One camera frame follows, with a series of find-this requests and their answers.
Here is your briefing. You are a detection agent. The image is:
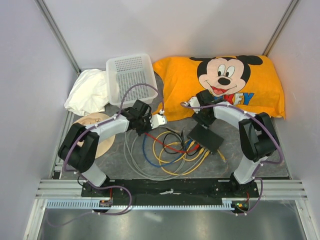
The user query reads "black network switch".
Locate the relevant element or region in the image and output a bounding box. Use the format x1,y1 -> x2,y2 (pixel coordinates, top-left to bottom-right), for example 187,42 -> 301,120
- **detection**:
187,124 -> 224,154

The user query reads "blue ethernet cable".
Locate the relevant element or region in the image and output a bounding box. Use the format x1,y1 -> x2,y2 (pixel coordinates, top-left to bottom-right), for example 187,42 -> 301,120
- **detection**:
142,133 -> 195,167

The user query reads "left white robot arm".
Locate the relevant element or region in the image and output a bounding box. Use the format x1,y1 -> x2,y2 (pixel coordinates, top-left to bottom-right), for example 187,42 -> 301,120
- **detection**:
58,100 -> 157,197

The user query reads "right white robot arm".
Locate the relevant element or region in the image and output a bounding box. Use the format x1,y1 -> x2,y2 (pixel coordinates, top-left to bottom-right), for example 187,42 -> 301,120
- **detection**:
187,90 -> 280,197

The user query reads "beige hat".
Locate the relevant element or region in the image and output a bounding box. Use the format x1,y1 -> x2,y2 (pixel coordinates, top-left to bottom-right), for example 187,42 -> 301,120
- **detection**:
73,112 -> 116,159

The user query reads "white plastic basket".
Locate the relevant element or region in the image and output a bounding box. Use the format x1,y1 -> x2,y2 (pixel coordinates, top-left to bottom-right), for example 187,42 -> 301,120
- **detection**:
105,53 -> 158,108

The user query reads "orange Mickey pillow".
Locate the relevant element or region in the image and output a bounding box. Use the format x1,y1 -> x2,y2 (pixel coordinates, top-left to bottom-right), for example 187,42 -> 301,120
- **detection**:
153,55 -> 286,122

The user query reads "white cloth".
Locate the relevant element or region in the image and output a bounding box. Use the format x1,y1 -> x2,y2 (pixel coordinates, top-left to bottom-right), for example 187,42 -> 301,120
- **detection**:
64,69 -> 109,116

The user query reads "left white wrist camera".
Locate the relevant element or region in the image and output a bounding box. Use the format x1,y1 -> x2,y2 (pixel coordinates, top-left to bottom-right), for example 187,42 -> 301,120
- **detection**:
150,109 -> 168,130

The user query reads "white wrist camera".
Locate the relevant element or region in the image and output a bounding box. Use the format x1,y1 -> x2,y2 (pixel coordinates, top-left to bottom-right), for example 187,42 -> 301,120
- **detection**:
150,109 -> 168,130
180,96 -> 201,113

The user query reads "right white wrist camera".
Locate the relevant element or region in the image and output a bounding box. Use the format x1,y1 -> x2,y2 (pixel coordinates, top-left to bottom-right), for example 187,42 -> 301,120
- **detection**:
180,96 -> 201,113

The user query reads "red ethernet cable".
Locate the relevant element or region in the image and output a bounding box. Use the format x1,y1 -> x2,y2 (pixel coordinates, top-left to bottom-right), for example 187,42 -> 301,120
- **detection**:
144,132 -> 201,155

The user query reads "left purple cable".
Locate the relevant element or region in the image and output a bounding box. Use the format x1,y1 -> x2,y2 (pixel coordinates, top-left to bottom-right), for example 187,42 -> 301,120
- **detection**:
62,83 -> 166,176

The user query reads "purple cable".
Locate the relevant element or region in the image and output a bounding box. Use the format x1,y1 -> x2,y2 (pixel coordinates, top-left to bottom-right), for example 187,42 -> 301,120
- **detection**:
180,101 -> 285,218
62,83 -> 166,176

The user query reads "black cable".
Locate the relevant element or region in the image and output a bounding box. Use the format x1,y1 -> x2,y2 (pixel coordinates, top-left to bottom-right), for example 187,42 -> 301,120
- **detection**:
161,127 -> 198,157

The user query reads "grey ethernet cable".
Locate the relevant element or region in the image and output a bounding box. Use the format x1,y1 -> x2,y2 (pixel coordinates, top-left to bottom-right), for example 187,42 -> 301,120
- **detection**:
123,126 -> 201,181

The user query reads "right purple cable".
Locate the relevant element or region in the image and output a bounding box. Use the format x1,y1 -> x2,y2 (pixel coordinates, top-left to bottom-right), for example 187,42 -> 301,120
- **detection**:
180,101 -> 285,218

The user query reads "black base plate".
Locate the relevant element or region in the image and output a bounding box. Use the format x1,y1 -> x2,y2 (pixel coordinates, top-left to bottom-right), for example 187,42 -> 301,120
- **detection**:
81,178 -> 259,207

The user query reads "slotted cable duct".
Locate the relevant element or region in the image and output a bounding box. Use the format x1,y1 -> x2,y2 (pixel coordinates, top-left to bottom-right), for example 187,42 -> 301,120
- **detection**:
46,199 -> 249,211

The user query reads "aluminium rail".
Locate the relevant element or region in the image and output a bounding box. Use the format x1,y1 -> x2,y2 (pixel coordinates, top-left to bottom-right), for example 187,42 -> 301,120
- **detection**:
35,179 -> 307,200

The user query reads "right aluminium frame post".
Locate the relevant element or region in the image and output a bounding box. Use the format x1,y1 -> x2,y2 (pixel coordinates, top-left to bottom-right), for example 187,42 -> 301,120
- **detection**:
262,0 -> 301,57

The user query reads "aluminium frame post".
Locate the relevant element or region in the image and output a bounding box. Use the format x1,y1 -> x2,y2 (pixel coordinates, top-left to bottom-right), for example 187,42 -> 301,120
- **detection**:
35,0 -> 82,75
262,0 -> 301,57

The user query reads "left aluminium frame post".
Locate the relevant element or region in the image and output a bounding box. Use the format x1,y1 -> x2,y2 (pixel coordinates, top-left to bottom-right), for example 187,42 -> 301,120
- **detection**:
35,0 -> 82,75

